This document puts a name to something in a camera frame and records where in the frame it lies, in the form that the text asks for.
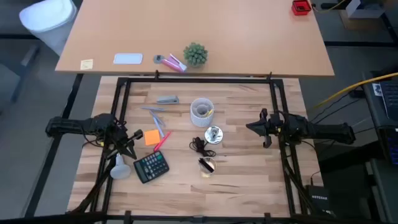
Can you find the grey desk grommet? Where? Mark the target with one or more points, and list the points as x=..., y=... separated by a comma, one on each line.
x=156, y=59

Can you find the light wooden desk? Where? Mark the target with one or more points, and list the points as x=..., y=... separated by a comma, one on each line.
x=233, y=37

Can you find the brown cardboard box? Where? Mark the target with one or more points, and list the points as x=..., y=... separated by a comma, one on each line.
x=367, y=24

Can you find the white rectangular tray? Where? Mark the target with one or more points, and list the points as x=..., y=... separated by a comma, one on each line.
x=128, y=58

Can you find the white ribbed pen cup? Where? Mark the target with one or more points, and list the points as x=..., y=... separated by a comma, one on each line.
x=196, y=119

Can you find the white trash bin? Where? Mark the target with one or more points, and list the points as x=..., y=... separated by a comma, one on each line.
x=46, y=18

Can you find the grey stapler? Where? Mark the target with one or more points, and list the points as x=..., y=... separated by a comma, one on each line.
x=167, y=99

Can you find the yellow sticky note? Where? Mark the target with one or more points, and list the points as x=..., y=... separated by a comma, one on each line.
x=86, y=64

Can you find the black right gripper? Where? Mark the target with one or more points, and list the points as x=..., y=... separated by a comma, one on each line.
x=278, y=127

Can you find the orange sticky note pad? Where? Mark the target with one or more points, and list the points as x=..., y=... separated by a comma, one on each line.
x=152, y=137

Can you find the black network router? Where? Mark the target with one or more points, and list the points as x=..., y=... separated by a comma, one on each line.
x=318, y=199

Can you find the chrome lamp socket base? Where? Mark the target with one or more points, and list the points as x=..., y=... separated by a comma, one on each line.
x=217, y=138

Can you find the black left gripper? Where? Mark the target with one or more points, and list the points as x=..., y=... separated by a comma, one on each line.
x=119, y=135

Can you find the pink pen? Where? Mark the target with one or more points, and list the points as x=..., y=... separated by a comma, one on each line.
x=161, y=142

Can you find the black and white pen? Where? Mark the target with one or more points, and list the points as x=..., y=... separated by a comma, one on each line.
x=206, y=165

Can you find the black laptop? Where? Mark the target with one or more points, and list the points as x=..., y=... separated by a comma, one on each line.
x=390, y=99

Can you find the black frame clamp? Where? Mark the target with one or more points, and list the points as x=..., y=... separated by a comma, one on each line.
x=267, y=217
x=127, y=216
x=269, y=76
x=157, y=74

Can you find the green succulent plant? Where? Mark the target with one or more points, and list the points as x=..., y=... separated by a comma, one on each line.
x=195, y=54

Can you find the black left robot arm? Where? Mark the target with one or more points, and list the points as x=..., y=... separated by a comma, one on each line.
x=71, y=126

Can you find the black calculator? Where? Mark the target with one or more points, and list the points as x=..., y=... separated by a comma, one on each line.
x=151, y=167

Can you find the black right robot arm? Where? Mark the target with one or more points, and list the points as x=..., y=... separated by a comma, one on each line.
x=326, y=132

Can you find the black metal table frame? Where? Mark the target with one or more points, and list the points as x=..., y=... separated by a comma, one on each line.
x=199, y=80

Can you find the white grey box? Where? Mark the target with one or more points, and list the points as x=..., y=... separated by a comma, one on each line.
x=363, y=11

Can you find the red box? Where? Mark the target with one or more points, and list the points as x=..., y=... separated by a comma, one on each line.
x=301, y=7

